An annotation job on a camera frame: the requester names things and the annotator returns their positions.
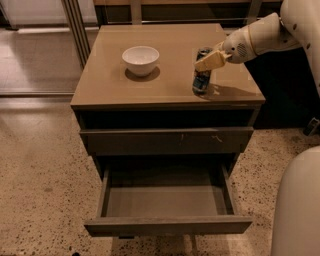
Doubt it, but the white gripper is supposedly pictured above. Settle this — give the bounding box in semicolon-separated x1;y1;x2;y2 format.
194;26;257;72

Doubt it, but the redbull can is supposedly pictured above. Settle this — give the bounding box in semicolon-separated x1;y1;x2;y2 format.
192;47;212;95

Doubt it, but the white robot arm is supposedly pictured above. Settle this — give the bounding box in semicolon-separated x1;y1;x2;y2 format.
195;0;320;256

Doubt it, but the closed top drawer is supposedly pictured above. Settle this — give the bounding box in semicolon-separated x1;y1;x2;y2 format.
80;127;253;156

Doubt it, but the brown drawer cabinet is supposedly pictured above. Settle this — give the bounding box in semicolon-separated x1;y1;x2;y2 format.
71;24;264;171

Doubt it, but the open middle drawer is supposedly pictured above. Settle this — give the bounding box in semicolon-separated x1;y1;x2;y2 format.
85;165;252;237

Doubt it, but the white ceramic bowl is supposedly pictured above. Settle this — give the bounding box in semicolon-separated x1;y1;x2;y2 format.
122;46;160;77

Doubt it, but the small dark floor object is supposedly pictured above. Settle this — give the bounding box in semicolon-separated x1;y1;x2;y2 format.
303;118;320;136

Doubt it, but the metal shelf frame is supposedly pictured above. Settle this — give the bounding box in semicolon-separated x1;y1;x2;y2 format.
61;0;284;68

